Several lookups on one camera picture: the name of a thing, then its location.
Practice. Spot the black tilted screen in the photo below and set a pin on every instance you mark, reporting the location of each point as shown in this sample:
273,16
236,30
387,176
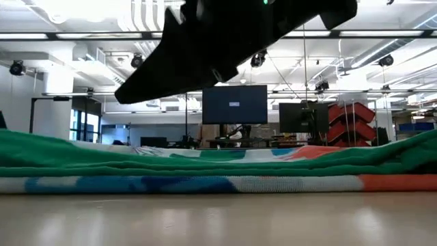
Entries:
2,122

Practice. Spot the large dark monitor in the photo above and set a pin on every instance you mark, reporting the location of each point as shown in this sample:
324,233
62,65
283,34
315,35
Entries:
235,109

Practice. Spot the background black desk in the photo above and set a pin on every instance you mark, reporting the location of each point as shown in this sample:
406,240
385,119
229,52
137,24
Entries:
239,141

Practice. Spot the red storage bin rack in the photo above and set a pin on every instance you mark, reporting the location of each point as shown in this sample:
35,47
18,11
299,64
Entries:
355,116

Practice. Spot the dinosaur print towel green backing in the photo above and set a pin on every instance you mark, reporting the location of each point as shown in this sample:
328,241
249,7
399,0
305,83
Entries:
205,164

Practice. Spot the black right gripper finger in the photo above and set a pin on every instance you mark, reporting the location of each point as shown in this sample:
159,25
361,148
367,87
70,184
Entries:
177,71

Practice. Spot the low black screen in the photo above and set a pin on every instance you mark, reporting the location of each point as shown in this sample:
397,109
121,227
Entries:
153,141

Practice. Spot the black metal stand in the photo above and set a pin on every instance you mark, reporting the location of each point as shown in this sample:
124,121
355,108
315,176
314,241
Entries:
31,116

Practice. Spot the background black robot arm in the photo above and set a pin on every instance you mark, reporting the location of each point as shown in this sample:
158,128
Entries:
244,131

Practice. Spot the blue storage bins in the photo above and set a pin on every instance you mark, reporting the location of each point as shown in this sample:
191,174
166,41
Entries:
416,126

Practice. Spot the small black monitor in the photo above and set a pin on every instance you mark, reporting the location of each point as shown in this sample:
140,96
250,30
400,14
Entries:
293,118

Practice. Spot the black ceiling camera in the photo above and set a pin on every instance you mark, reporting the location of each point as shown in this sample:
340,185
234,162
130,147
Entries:
322,86
257,61
137,61
386,61
17,68

